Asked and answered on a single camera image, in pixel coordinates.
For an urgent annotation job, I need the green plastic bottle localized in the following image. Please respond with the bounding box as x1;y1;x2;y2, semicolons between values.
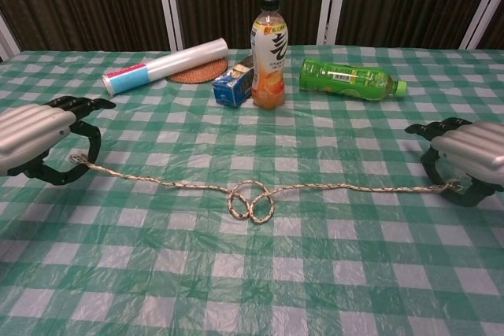
298;57;408;102

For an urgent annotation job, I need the white partition frame post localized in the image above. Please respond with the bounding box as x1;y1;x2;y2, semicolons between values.
153;0;187;52
0;17;22;63
459;0;504;51
316;0;351;47

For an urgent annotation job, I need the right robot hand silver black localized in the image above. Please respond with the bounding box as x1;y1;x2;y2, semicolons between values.
404;116;504;209

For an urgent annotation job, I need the orange drink bottle black cap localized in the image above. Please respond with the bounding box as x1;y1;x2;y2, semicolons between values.
250;0;290;110

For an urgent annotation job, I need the beige braided rope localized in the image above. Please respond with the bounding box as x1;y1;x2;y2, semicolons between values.
67;150;464;227

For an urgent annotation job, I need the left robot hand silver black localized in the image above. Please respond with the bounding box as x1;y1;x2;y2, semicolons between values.
0;95;117;187

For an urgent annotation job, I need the blue snack box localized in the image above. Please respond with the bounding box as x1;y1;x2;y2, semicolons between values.
211;56;257;110

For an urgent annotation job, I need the green white checkered tablecloth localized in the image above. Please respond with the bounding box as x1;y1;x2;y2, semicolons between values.
0;44;504;336

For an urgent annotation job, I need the white food bag roll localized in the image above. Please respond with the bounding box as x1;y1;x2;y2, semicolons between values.
102;37;230;98

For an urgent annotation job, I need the round woven brown coaster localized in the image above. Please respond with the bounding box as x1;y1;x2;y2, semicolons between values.
166;57;229;86

